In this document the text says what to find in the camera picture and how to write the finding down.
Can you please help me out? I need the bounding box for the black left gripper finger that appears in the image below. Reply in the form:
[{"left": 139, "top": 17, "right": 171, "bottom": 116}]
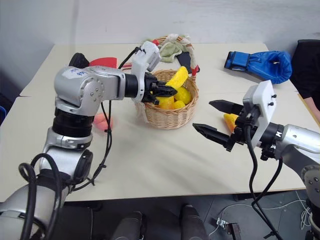
[
  {"left": 155, "top": 80, "right": 174, "bottom": 92},
  {"left": 151, "top": 87, "right": 178, "bottom": 99}
]

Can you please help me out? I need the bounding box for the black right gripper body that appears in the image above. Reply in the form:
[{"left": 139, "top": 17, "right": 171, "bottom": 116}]
[{"left": 224, "top": 106, "right": 259, "bottom": 153}]

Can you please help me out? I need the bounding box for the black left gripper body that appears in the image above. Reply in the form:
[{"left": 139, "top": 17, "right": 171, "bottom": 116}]
[{"left": 142, "top": 73, "right": 161, "bottom": 106}]

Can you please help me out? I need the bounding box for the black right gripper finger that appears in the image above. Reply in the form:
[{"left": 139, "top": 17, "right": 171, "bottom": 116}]
[
  {"left": 192, "top": 122, "right": 231, "bottom": 149},
  {"left": 208, "top": 99, "right": 244, "bottom": 116}
]

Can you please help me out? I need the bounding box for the yellow toy banana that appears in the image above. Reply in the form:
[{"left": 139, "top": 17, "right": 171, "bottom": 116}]
[{"left": 164, "top": 65, "right": 190, "bottom": 90}]

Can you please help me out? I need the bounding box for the orange yellow toy fruit slice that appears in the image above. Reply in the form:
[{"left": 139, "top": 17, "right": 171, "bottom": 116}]
[{"left": 222, "top": 112, "right": 240, "bottom": 133}]

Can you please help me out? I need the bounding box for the round yellow toy fruit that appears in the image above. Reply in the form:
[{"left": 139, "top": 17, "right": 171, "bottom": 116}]
[{"left": 174, "top": 85, "right": 193, "bottom": 105}]

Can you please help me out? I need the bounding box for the green white cloth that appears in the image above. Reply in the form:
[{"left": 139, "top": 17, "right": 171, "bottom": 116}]
[{"left": 158, "top": 33, "right": 194, "bottom": 64}]

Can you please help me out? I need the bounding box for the red flat toy piece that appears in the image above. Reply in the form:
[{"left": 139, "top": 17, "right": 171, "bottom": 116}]
[{"left": 88, "top": 57, "right": 133, "bottom": 69}]

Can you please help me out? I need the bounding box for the blue boxing glove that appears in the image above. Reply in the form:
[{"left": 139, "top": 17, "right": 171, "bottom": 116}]
[{"left": 223, "top": 50, "right": 293, "bottom": 85}]

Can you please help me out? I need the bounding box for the pink toy peach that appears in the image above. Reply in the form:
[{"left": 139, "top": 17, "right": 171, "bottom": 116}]
[{"left": 93, "top": 111, "right": 118, "bottom": 131}]

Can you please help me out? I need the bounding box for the black rounded object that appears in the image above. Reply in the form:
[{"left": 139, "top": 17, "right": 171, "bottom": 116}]
[{"left": 68, "top": 52, "right": 91, "bottom": 70}]

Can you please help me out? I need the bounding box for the person in black clothes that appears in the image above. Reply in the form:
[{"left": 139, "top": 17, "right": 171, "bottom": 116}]
[{"left": 289, "top": 39, "right": 320, "bottom": 114}]

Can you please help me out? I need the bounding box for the dark rounded shape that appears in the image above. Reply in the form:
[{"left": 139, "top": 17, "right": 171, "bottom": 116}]
[
  {"left": 111, "top": 210, "right": 145, "bottom": 240},
  {"left": 180, "top": 204, "right": 209, "bottom": 240}
]

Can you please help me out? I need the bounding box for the wicker basket with handle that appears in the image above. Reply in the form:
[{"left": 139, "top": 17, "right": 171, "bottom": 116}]
[{"left": 135, "top": 34, "right": 201, "bottom": 130}]

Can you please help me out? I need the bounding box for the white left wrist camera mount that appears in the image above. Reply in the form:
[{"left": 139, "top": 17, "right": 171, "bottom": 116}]
[{"left": 131, "top": 40, "right": 161, "bottom": 104}]

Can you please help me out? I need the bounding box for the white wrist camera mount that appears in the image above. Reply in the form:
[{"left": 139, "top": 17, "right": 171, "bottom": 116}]
[
  {"left": 131, "top": 40, "right": 161, "bottom": 104},
  {"left": 241, "top": 79, "right": 277, "bottom": 149}
]

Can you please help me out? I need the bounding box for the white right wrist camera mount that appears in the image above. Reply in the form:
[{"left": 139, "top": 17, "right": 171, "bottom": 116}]
[{"left": 241, "top": 79, "right": 277, "bottom": 149}]

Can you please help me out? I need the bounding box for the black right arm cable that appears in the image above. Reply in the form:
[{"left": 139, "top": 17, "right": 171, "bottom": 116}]
[{"left": 243, "top": 113, "right": 285, "bottom": 240}]

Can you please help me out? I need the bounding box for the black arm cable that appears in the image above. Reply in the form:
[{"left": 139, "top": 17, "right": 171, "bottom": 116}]
[
  {"left": 18, "top": 46, "right": 142, "bottom": 240},
  {"left": 243, "top": 113, "right": 285, "bottom": 240}
]

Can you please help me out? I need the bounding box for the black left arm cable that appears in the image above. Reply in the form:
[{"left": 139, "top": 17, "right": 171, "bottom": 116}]
[{"left": 18, "top": 46, "right": 142, "bottom": 240}]

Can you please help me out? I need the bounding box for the thin white floor cable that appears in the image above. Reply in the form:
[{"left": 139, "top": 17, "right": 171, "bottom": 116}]
[{"left": 207, "top": 191, "right": 314, "bottom": 238}]

